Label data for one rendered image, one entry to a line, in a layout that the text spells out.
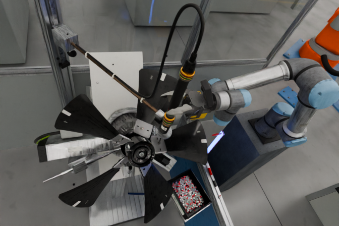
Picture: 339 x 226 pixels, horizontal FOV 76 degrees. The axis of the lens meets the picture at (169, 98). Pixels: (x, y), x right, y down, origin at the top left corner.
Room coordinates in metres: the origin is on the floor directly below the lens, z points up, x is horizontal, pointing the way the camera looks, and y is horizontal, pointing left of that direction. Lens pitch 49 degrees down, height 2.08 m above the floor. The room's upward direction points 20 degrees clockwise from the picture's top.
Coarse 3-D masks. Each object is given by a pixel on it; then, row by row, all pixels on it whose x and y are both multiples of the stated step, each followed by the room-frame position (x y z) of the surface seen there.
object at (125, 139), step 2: (120, 134) 0.42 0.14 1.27; (116, 136) 0.42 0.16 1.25; (118, 136) 0.42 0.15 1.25; (120, 136) 0.42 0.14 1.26; (122, 136) 0.42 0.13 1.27; (124, 136) 0.43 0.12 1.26; (112, 138) 0.42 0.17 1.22; (114, 138) 0.42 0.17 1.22; (116, 138) 0.42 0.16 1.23; (118, 138) 0.43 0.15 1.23; (120, 138) 0.43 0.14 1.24; (124, 138) 0.43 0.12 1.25; (126, 138) 0.43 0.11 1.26; (128, 138) 0.43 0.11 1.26; (112, 140) 0.43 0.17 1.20; (114, 140) 0.43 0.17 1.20; (116, 140) 0.43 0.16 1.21; (122, 140) 0.43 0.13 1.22; (124, 140) 0.43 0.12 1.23; (126, 140) 0.43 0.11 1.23; (128, 140) 0.43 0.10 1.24; (130, 140) 0.43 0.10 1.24; (118, 142) 0.43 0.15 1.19; (120, 142) 0.43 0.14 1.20; (122, 142) 0.43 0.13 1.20; (124, 142) 0.43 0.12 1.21; (126, 142) 0.43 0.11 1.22; (120, 144) 0.43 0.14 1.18; (122, 144) 0.43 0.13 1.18
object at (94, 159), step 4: (120, 148) 0.44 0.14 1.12; (108, 152) 0.40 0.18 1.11; (112, 152) 0.41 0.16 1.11; (100, 156) 0.37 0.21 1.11; (104, 156) 0.38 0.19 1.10; (88, 160) 0.34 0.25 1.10; (92, 160) 0.35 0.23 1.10; (96, 160) 0.36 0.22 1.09; (88, 164) 0.33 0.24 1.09; (64, 172) 0.27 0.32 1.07; (68, 172) 0.28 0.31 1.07; (56, 176) 0.25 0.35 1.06
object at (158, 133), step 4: (156, 112) 0.50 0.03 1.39; (156, 116) 0.49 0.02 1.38; (160, 116) 0.49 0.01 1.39; (156, 120) 0.49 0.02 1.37; (160, 120) 0.49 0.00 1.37; (156, 124) 0.49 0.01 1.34; (160, 124) 0.49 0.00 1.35; (156, 128) 0.49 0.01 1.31; (160, 128) 0.50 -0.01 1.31; (156, 132) 0.47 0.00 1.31; (160, 132) 0.48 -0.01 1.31; (168, 132) 0.49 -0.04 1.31; (160, 136) 0.46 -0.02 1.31; (164, 136) 0.47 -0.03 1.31; (168, 136) 0.47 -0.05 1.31
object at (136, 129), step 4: (140, 120) 0.53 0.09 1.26; (136, 124) 0.51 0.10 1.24; (140, 124) 0.51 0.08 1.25; (144, 124) 0.51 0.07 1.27; (148, 124) 0.51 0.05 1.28; (136, 128) 0.50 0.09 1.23; (144, 128) 0.50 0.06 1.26; (148, 128) 0.50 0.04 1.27; (152, 128) 0.50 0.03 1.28; (136, 132) 0.48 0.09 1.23; (140, 132) 0.49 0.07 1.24; (144, 132) 0.49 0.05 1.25; (148, 132) 0.49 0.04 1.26; (144, 136) 0.47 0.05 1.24; (148, 136) 0.47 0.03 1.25
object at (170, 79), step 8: (144, 72) 0.68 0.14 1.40; (152, 72) 0.68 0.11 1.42; (144, 80) 0.66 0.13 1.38; (160, 80) 0.66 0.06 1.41; (168, 80) 0.67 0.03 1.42; (176, 80) 0.68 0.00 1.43; (144, 88) 0.63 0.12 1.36; (152, 88) 0.63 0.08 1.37; (160, 88) 0.64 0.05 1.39; (168, 88) 0.64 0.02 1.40; (144, 104) 0.58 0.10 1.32; (152, 104) 0.58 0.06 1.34; (160, 104) 0.58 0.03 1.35; (144, 112) 0.55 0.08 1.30; (152, 112) 0.55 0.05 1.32; (144, 120) 0.52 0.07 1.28; (152, 120) 0.52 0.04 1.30
